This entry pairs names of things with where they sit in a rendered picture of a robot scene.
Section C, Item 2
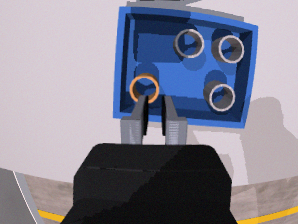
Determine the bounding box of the bronze bushing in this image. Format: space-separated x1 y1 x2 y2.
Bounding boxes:
130 73 159 103

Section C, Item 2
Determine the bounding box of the grey metal sleeve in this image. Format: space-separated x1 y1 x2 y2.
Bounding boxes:
203 80 235 111
211 35 244 63
173 29 204 58

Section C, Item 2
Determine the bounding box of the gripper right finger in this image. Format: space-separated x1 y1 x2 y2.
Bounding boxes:
161 96 188 145

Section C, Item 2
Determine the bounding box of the blue crate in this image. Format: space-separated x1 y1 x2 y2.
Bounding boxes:
113 7 258 129

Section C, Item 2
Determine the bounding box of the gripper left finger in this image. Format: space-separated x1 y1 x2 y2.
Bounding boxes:
120 96 149 144

